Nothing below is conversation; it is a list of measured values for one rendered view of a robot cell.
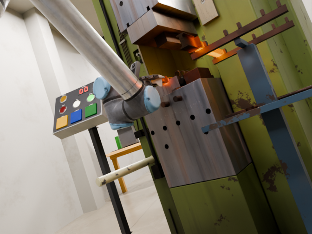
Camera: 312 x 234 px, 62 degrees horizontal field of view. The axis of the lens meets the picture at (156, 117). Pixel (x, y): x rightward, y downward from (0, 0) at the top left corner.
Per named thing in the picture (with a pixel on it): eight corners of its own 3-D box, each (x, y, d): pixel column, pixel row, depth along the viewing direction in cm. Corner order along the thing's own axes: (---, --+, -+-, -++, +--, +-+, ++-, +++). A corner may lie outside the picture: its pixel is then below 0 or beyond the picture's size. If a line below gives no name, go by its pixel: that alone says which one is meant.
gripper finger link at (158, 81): (167, 86, 124) (151, 90, 120) (163, 75, 125) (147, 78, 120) (170, 84, 122) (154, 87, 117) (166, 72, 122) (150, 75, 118)
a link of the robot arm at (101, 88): (95, 104, 100) (87, 81, 101) (118, 101, 110) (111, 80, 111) (109, 95, 94) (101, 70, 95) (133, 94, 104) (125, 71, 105)
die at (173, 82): (181, 89, 127) (175, 74, 128) (152, 103, 139) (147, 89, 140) (217, 86, 160) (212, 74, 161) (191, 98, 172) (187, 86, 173)
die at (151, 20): (157, 24, 130) (151, 8, 131) (131, 44, 143) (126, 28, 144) (198, 34, 163) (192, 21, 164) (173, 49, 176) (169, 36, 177)
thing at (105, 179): (102, 186, 125) (99, 176, 126) (96, 188, 129) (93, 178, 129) (157, 162, 160) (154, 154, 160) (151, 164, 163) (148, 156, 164)
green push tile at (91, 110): (96, 112, 144) (96, 102, 148) (85, 117, 146) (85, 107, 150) (98, 114, 146) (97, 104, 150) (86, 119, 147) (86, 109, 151)
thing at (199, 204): (277, 286, 104) (236, 175, 109) (200, 279, 128) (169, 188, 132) (301, 223, 148) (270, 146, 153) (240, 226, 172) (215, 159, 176)
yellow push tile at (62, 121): (66, 125, 149) (67, 114, 153) (56, 129, 150) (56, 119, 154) (68, 126, 150) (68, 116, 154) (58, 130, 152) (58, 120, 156)
